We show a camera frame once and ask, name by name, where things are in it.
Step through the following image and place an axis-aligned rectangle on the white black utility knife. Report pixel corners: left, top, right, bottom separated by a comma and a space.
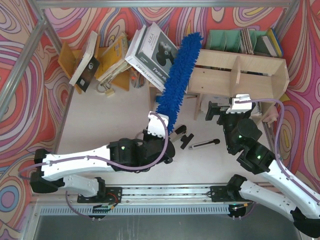
188, 138, 220, 150

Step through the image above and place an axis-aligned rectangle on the black plastic clip piece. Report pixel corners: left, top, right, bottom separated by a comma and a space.
180, 133, 194, 150

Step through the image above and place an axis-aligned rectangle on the blue fluffy duster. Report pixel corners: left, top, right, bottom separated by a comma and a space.
156, 32, 203, 134

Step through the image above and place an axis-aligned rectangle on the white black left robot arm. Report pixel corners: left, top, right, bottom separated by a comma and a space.
29, 130, 176, 198

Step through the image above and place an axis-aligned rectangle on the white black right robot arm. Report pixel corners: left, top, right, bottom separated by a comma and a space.
205, 102, 320, 238

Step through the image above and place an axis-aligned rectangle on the light wooden bookshelf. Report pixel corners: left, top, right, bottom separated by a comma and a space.
188, 49, 290, 124

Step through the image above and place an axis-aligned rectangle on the white spiral notebook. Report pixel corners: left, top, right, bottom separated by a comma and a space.
200, 94, 263, 117

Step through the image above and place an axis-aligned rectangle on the grey black stapler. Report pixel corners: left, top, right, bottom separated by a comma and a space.
169, 124, 187, 143

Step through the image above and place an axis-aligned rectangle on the pink pig figure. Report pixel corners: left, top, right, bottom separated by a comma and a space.
262, 106, 279, 128

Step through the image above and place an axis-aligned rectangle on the pencil holder with pens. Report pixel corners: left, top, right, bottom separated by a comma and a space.
128, 67, 146, 89

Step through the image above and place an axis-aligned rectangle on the green desk organizer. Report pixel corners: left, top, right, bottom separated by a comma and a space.
205, 30, 278, 57

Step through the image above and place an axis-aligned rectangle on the brass padlock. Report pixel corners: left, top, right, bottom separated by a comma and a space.
96, 83, 115, 97

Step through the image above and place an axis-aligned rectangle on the blue yellow book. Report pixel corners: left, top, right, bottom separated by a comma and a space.
261, 28, 284, 58

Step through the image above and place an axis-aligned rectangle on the yellow worn book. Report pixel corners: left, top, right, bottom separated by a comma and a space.
96, 32, 129, 85

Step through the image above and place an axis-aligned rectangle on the white book black cover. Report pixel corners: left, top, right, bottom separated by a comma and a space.
69, 31, 100, 92

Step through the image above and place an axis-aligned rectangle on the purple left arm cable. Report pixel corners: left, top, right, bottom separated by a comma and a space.
17, 112, 170, 218

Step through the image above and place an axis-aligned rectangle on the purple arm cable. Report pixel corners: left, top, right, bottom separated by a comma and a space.
17, 112, 170, 218
237, 98, 320, 198

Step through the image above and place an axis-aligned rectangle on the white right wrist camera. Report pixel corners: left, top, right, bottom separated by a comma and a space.
226, 94, 253, 114

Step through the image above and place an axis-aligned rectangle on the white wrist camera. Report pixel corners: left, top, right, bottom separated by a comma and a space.
226, 94, 253, 114
147, 111, 169, 138

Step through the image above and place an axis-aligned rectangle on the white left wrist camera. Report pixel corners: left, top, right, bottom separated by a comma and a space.
147, 111, 169, 138

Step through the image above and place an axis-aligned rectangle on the aluminium mounting rail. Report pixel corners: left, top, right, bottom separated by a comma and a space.
31, 184, 305, 205

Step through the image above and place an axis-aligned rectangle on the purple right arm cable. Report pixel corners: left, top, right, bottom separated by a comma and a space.
237, 98, 320, 198

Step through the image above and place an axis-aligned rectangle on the aluminium frame post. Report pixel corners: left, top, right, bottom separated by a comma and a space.
0, 19, 47, 120

